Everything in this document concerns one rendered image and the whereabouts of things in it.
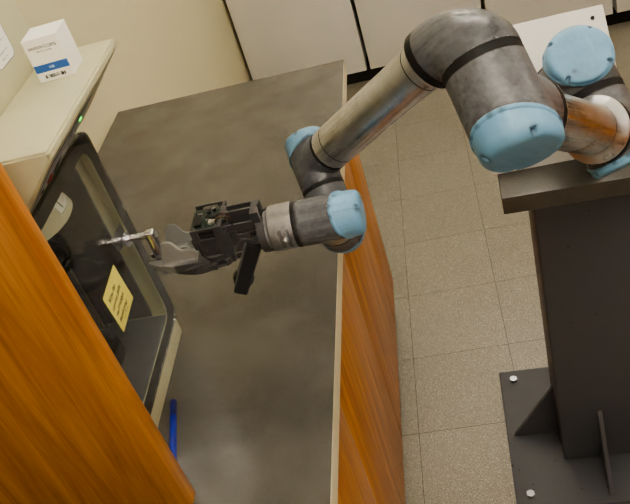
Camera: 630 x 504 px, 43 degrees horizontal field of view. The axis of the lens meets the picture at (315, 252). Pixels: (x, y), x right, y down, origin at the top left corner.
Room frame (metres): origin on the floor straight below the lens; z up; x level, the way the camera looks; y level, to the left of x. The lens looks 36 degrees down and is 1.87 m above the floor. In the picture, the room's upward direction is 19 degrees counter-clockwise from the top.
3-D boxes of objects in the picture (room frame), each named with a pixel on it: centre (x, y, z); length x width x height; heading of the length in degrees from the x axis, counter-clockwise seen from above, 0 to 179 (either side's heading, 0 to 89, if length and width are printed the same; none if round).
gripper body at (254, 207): (1.09, 0.12, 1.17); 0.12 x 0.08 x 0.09; 77
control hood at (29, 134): (1.01, 0.27, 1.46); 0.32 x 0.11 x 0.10; 166
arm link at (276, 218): (1.06, 0.04, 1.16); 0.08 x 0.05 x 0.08; 167
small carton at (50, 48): (1.09, 0.25, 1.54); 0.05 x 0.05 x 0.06; 80
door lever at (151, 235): (1.12, 0.26, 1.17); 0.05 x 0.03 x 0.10; 76
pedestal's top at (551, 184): (1.36, -0.58, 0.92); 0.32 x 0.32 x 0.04; 74
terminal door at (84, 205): (1.02, 0.32, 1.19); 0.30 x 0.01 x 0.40; 166
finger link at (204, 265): (1.08, 0.18, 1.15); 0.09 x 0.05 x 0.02; 81
